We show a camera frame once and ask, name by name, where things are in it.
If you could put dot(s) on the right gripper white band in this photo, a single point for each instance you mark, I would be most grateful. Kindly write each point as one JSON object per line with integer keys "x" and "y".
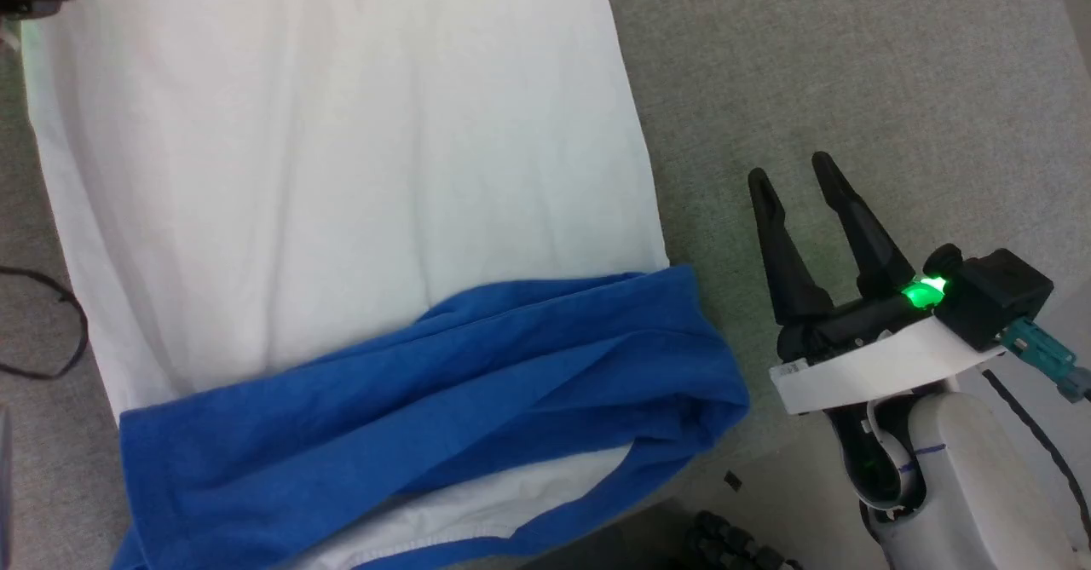
{"x": 861, "y": 357}

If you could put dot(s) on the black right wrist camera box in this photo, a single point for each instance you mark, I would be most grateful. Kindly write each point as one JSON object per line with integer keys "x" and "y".
{"x": 993, "y": 297}

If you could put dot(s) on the blue and white garment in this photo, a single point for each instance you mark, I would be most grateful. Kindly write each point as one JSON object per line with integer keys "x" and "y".
{"x": 341, "y": 212}

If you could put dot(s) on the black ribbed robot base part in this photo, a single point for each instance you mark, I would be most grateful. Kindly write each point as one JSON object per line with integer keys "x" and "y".
{"x": 733, "y": 546}

